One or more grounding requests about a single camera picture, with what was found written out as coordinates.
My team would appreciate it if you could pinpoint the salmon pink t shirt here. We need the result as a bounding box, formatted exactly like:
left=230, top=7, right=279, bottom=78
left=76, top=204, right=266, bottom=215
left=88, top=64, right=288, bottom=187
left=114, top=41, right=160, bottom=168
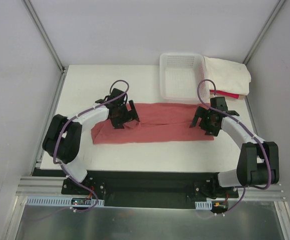
left=91, top=103, right=214, bottom=145

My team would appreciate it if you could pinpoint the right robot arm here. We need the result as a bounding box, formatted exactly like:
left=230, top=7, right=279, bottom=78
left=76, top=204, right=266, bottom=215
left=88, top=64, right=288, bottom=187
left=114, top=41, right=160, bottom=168
left=190, top=97, right=279, bottom=198

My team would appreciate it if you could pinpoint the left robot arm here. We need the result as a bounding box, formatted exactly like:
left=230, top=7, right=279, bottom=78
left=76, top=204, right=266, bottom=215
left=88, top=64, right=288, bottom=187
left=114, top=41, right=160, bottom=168
left=42, top=88, right=139, bottom=195

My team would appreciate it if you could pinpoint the white perforated plastic basket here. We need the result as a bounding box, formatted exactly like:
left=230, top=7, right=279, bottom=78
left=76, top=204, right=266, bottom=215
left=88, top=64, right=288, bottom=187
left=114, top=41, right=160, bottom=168
left=159, top=52, right=210, bottom=103

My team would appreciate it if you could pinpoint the folded cream t shirt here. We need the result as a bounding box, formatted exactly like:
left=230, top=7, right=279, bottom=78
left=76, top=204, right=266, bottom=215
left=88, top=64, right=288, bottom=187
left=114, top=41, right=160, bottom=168
left=204, top=56, right=251, bottom=96

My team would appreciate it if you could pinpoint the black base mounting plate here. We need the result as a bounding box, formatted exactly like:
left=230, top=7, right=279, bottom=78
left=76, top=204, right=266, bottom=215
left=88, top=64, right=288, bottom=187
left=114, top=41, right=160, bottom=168
left=32, top=167, right=244, bottom=208

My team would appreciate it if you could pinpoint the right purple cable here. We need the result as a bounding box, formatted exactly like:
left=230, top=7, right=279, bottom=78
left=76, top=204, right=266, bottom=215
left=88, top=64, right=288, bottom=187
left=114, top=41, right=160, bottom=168
left=196, top=79, right=273, bottom=216

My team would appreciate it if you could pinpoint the purple cable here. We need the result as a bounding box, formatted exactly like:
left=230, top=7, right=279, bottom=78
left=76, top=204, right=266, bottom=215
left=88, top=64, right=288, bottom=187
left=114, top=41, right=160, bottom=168
left=53, top=79, right=130, bottom=214
left=196, top=79, right=273, bottom=216

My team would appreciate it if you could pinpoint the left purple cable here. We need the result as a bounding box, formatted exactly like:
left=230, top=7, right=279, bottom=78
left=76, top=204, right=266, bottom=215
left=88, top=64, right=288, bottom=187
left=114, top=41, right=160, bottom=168
left=53, top=79, right=130, bottom=214

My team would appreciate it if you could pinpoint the front aluminium rail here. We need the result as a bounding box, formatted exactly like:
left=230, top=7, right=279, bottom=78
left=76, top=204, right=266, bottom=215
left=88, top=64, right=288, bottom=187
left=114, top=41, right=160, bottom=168
left=16, top=176, right=287, bottom=202

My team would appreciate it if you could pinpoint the aluminium rail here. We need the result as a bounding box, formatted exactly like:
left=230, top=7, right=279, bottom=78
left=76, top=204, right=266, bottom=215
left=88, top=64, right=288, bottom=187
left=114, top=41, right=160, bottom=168
left=16, top=176, right=287, bottom=202
left=29, top=69, right=67, bottom=176

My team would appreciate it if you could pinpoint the left side aluminium rail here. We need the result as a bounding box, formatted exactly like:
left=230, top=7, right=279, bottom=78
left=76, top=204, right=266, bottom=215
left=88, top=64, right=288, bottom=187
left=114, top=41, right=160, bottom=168
left=29, top=69, right=67, bottom=176

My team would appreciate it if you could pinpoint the right white cable duct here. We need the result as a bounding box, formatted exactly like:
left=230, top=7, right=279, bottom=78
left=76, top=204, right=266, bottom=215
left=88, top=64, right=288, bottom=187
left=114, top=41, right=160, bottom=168
left=195, top=200, right=212, bottom=211

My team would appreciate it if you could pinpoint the white cable duct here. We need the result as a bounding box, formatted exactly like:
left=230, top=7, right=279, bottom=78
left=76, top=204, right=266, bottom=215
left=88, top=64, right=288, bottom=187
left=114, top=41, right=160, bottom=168
left=195, top=200, right=212, bottom=211
left=26, top=196, right=105, bottom=208

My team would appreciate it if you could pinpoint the left white cable duct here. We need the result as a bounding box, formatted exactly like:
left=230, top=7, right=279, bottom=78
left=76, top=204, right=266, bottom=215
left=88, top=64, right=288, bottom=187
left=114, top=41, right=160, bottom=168
left=26, top=196, right=105, bottom=208

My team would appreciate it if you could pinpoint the right aluminium frame post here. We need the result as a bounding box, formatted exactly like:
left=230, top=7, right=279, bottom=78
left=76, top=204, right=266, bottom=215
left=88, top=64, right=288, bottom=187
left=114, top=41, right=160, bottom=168
left=242, top=0, right=286, bottom=65

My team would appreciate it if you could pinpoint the aluminium frame post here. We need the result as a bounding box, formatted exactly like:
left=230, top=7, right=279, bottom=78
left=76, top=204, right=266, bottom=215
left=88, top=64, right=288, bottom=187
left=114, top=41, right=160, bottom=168
left=242, top=0, right=286, bottom=65
left=22, top=0, right=65, bottom=73

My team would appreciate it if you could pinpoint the left aluminium frame post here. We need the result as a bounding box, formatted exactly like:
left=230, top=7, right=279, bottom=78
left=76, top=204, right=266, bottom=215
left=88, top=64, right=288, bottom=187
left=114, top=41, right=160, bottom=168
left=22, top=0, right=65, bottom=73

